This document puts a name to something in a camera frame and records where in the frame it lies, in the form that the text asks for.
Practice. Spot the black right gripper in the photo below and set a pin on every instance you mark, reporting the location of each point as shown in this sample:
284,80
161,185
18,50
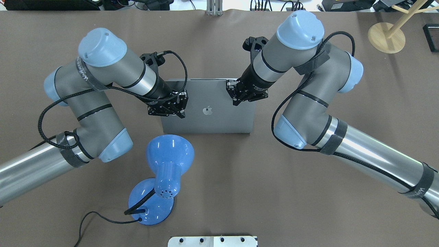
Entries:
250,79

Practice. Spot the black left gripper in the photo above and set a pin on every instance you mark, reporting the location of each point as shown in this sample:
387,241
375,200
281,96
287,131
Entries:
162,92

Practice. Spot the grey laptop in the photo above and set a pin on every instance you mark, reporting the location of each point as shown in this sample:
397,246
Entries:
210,110

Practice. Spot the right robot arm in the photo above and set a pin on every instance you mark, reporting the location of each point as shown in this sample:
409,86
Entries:
305,124

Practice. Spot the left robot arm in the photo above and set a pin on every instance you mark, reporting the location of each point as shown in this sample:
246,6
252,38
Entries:
104,62

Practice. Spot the blue desk lamp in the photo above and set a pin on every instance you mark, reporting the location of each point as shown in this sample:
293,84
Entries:
152,200

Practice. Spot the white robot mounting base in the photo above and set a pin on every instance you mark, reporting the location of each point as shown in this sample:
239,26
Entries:
213,241

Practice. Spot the wooden stand with round base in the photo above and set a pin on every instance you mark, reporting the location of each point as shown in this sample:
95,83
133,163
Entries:
389,38

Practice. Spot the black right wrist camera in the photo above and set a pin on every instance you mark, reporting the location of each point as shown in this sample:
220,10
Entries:
254,44

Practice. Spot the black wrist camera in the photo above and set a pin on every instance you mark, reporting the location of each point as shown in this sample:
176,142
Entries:
153,60
254,44

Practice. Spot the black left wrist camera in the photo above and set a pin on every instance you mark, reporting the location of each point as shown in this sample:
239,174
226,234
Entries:
153,60

